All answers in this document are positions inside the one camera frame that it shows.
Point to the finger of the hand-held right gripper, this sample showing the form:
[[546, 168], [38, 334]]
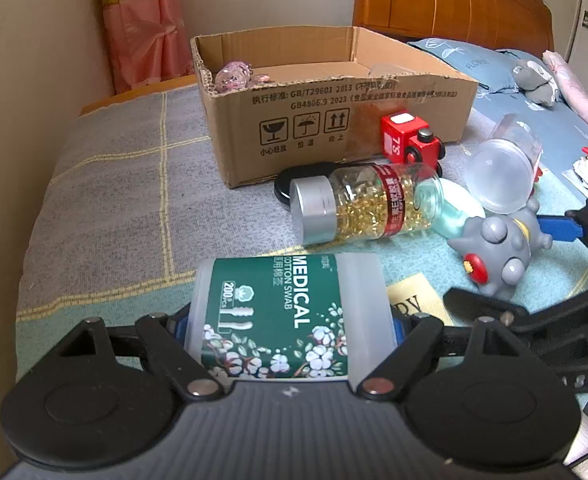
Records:
[[558, 227], [478, 302]]

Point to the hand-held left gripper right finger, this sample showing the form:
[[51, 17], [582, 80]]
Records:
[[399, 326]]

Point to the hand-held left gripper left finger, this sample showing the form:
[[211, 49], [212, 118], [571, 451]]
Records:
[[181, 324]]

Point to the grey toy figure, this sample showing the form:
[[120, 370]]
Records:
[[498, 245]]

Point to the clear plastic jar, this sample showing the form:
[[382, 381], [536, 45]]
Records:
[[498, 175]]

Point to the mint green oval case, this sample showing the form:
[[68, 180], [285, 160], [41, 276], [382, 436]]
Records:
[[456, 210]]

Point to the green label cotton swab box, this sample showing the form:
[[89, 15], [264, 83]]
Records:
[[284, 310]]

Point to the clear bottle of yellow capsules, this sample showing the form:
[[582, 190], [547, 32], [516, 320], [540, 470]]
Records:
[[363, 205]]

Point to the red toy fire truck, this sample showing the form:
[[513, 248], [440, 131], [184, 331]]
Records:
[[398, 140]]

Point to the brown cardboard box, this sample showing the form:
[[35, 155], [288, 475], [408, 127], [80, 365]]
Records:
[[324, 125]]

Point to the blue floral bed sheet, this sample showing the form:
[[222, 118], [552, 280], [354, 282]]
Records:
[[563, 120]]

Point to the grey checked blanket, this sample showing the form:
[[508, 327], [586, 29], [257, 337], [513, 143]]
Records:
[[124, 200]]

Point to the pink floral quilt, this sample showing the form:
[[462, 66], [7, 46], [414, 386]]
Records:
[[581, 90]]

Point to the grey plush toy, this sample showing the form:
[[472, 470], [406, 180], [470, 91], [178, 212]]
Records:
[[531, 77]]

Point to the black round lid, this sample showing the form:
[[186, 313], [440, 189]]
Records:
[[284, 185]]

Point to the blue floral pillow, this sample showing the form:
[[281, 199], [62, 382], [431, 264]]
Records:
[[473, 67]]

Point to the wooden headboard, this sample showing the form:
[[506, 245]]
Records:
[[448, 0]]

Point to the pink glass trinket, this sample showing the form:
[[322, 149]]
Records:
[[231, 75]]

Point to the pink curtain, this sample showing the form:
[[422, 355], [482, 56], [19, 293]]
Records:
[[134, 25]]

